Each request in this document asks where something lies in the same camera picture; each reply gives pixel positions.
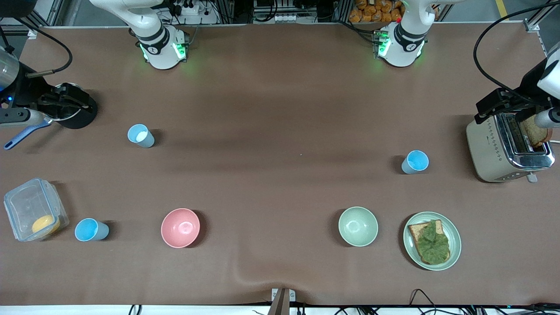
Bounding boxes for blue plastic cup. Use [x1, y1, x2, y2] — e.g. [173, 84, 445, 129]
[127, 124, 155, 148]
[74, 218, 110, 242]
[401, 150, 430, 175]

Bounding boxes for dark brown bread slice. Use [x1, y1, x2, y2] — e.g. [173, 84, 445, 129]
[520, 115, 553, 148]

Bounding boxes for beige and chrome toaster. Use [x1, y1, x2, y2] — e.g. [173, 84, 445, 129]
[465, 112, 556, 183]

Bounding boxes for clear plastic food container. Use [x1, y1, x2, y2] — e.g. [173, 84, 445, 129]
[3, 178, 70, 242]

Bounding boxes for orange round food piece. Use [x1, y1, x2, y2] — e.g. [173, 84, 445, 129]
[31, 214, 61, 235]

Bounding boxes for pale green plate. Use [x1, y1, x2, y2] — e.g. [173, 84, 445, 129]
[403, 212, 462, 271]

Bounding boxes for white power strip with plugs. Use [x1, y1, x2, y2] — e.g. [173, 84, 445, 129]
[172, 0, 205, 16]

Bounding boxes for light brown bread slice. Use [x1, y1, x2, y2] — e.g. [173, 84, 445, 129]
[408, 220, 451, 266]

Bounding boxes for green lettuce leaf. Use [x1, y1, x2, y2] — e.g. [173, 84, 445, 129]
[415, 220, 451, 265]

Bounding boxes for orange packaged snacks pile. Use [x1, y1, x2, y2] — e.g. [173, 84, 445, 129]
[348, 0, 404, 24]

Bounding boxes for pink bowl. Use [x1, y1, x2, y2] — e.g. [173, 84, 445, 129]
[161, 208, 201, 249]

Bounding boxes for pale green bowl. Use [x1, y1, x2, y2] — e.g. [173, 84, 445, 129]
[338, 206, 379, 247]

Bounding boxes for brown table cloth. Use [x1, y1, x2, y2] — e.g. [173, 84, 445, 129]
[0, 24, 560, 307]

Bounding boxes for black pan with blue handle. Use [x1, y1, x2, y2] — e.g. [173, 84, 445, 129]
[3, 82, 98, 151]

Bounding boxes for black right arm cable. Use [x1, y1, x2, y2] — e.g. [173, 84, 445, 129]
[25, 25, 73, 78]

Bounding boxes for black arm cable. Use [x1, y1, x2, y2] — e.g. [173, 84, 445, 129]
[473, 2, 560, 105]
[25, 25, 73, 78]

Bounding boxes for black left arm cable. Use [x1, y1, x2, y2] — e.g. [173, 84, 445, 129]
[473, 2, 560, 105]

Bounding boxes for black looped cable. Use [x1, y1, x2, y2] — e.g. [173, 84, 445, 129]
[409, 288, 439, 314]

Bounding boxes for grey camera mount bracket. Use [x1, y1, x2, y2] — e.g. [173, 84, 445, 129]
[267, 287, 296, 315]

